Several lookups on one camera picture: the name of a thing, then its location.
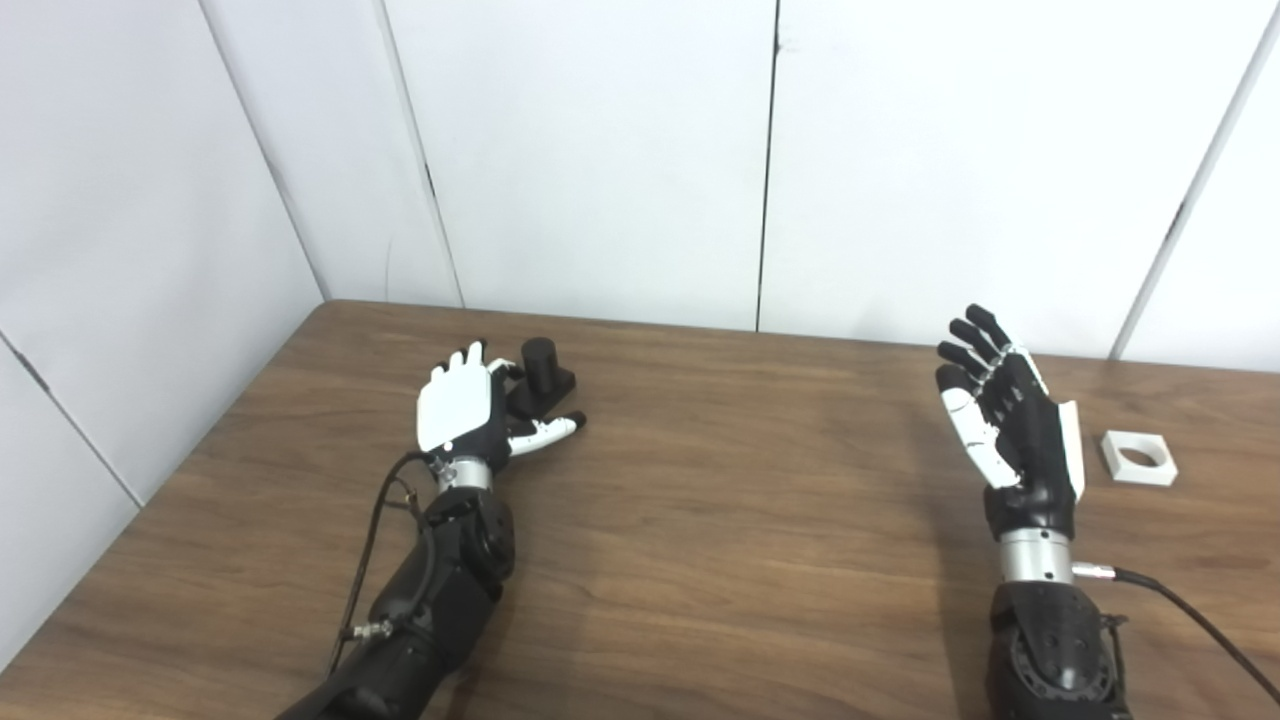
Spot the thin black wrist wire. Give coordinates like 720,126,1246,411
1100,612,1133,706
385,478,443,621

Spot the white square piece with hole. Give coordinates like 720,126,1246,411
1100,430,1179,488

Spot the black peg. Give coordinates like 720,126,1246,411
505,337,578,416

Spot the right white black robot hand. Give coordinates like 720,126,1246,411
935,304,1086,541

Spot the left thin black wrist wire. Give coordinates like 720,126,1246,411
385,478,443,621

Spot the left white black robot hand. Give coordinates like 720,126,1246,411
415,340,588,471

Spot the right thin black wrist wire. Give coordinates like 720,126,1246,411
1100,612,1133,706

